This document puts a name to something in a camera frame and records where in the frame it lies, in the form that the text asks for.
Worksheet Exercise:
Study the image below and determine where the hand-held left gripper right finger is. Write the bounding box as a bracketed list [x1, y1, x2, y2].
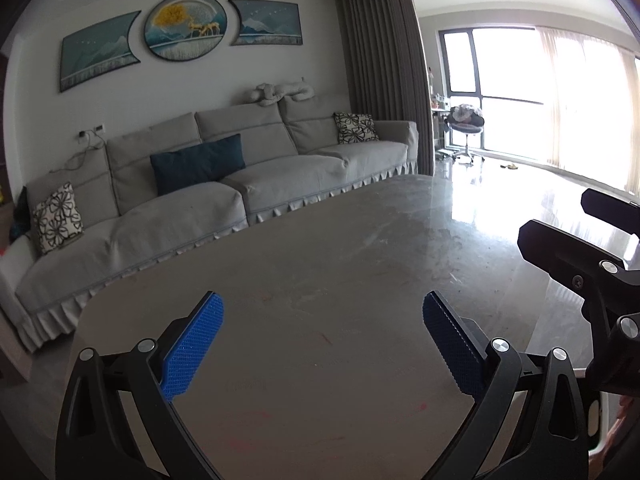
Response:
[422, 290, 586, 480]

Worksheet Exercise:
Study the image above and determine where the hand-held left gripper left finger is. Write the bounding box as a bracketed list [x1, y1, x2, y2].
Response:
[55, 290, 226, 480]

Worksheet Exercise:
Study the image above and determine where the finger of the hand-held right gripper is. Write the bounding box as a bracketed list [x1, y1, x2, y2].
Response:
[580, 188, 640, 237]
[517, 219, 640, 396]

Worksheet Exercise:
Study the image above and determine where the person's right hand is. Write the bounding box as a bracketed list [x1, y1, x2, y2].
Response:
[590, 393, 640, 480]

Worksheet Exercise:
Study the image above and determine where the light grey sofa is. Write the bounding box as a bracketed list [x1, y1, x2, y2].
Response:
[0, 105, 420, 354]

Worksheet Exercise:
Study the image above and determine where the sheer white curtain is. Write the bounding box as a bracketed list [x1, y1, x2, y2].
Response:
[536, 26, 640, 197]

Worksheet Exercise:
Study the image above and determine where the black office chair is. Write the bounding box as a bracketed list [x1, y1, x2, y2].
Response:
[444, 103, 487, 164]

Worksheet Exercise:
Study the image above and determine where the large balcony window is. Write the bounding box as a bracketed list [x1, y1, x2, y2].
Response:
[437, 25, 640, 187]

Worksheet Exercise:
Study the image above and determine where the white shelf rack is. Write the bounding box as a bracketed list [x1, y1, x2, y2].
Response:
[428, 66, 451, 162]

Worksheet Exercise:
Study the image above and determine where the teal cushion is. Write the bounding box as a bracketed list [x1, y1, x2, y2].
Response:
[149, 133, 247, 197]

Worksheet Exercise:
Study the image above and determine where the large floral cushion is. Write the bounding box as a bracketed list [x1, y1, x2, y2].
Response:
[31, 181, 85, 256]

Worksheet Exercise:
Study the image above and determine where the small floral cushion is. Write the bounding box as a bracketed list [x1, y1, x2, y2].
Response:
[333, 111, 380, 145]

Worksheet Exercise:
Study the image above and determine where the grey pleated curtain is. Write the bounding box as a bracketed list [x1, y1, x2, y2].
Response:
[332, 0, 435, 177]

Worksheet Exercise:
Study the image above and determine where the grey plush toy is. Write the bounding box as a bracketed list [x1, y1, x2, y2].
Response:
[248, 79, 315, 107]

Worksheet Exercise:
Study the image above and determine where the wall charger with cable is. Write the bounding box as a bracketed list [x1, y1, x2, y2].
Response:
[64, 129, 109, 172]

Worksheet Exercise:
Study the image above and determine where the wide curved teal wall panel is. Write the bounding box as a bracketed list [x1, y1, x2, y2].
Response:
[59, 10, 143, 94]

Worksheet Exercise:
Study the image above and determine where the round deer wall art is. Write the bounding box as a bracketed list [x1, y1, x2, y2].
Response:
[143, 0, 229, 63]

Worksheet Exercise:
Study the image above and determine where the narrow curved teal wall panel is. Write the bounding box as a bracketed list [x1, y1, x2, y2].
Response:
[228, 0, 302, 47]

